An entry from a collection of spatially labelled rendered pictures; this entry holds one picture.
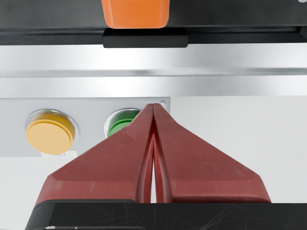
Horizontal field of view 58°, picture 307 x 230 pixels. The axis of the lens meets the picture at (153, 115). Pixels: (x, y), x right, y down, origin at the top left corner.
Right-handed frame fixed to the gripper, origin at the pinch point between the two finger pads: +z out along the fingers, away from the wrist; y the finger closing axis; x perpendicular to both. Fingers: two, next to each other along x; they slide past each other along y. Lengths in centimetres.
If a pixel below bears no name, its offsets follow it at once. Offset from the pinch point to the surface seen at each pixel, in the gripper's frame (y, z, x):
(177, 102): -3.0, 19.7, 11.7
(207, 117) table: -7.1, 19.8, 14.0
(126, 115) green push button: 2.2, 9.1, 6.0
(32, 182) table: 19.2, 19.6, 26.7
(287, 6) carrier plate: -8.6, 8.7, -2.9
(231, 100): -9.9, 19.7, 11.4
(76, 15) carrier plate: 5.0, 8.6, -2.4
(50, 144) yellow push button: 9.0, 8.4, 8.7
